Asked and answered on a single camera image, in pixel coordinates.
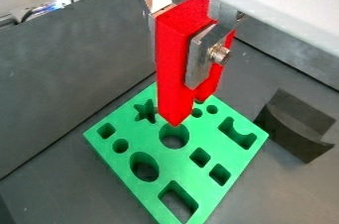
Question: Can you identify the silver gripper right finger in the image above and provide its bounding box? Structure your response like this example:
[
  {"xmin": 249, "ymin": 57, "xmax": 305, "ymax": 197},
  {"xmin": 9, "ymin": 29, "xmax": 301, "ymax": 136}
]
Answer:
[{"xmin": 185, "ymin": 0, "xmax": 244, "ymax": 89}]

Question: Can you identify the black curved holder block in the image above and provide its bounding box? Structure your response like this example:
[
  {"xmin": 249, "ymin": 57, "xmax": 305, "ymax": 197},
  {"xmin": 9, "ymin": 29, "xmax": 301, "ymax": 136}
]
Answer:
[{"xmin": 253, "ymin": 89, "xmax": 336, "ymax": 164}]

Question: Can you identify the red double-square peg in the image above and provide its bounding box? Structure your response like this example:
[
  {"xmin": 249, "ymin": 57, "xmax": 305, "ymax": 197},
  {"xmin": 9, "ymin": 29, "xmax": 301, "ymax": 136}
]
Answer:
[{"xmin": 154, "ymin": 0, "xmax": 222, "ymax": 126}]

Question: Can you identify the green shape-sorter board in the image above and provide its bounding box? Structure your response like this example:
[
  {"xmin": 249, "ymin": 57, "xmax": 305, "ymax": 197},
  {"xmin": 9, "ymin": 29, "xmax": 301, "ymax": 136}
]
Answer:
[{"xmin": 83, "ymin": 85, "xmax": 266, "ymax": 224}]

